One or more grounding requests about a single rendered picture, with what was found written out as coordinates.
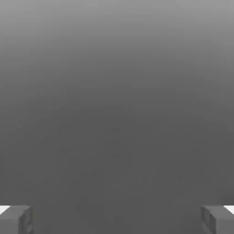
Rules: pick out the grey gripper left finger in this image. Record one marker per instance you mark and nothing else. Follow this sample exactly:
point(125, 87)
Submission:
point(14, 220)

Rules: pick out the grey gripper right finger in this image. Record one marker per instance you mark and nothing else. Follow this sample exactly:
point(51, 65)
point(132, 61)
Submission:
point(219, 220)

